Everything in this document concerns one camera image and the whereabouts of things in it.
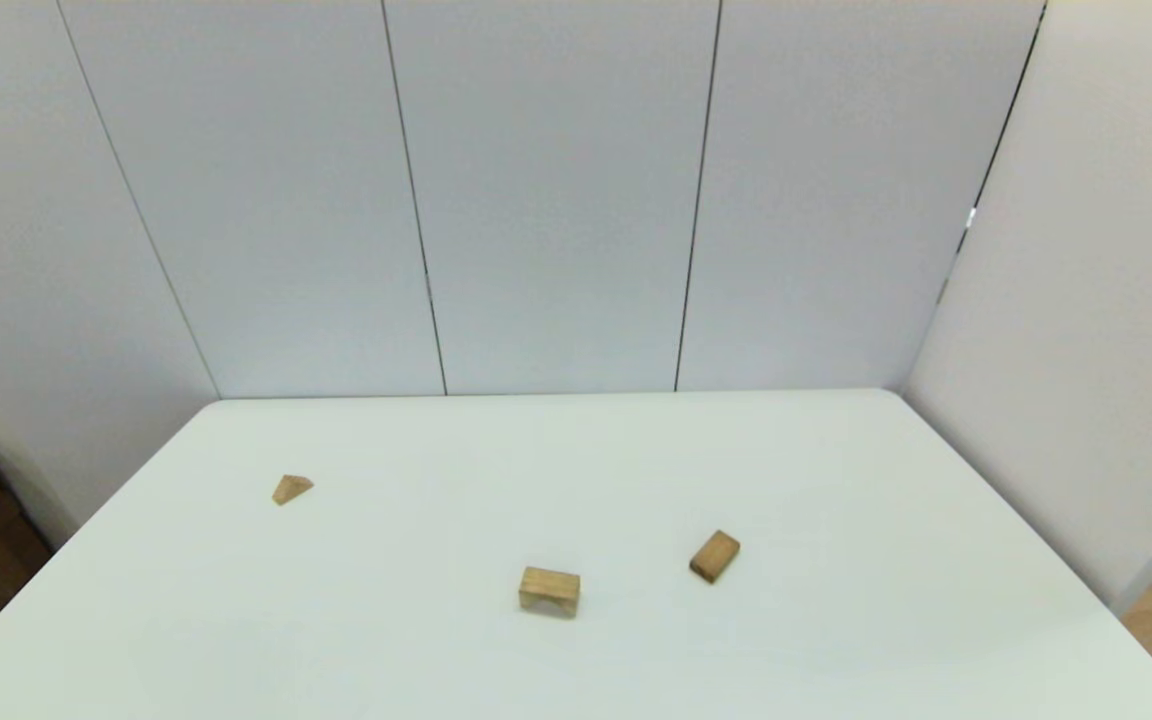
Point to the arched wooden building block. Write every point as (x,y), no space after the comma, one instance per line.
(549,588)

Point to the rectangular wooden building block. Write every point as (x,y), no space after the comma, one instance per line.
(715,555)

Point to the triangular wooden building block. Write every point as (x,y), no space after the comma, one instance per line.
(290,490)

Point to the small metal partition clip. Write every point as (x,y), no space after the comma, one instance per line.
(971,218)

